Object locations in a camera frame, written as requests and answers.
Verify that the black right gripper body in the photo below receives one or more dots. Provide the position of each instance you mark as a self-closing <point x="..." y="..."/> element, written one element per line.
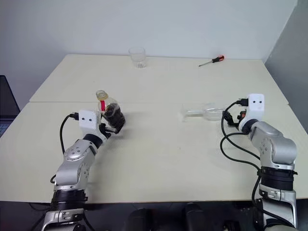
<point x="239" y="118"/>

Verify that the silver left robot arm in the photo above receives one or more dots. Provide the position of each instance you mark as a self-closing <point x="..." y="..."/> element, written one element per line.
<point x="72" y="154"/>

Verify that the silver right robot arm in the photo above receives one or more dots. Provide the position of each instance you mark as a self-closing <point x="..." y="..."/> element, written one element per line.
<point x="276" y="144"/>

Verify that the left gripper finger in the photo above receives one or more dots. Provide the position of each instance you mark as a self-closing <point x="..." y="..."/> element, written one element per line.
<point x="121" y="125"/>

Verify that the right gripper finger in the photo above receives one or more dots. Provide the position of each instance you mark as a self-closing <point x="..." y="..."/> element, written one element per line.
<point x="230" y="120"/>

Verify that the dark laptop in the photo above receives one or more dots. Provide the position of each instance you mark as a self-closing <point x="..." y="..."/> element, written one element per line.
<point x="6" y="99"/>

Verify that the small dark sauce bottle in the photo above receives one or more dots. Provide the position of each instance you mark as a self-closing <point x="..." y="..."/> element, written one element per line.
<point x="113" y="113"/>

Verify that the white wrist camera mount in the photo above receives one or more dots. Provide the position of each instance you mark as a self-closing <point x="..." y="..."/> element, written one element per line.
<point x="89" y="119"/>
<point x="256" y="108"/>

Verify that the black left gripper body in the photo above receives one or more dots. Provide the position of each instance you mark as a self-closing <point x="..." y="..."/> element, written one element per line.
<point x="107" y="131"/>

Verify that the clear glass tumbler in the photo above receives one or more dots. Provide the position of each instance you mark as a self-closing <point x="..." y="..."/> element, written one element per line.
<point x="137" y="56"/>

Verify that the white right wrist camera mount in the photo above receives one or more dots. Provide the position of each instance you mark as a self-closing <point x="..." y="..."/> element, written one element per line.
<point x="256" y="108"/>

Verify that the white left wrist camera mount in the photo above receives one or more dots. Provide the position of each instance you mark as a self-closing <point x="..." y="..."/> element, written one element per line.
<point x="89" y="119"/>

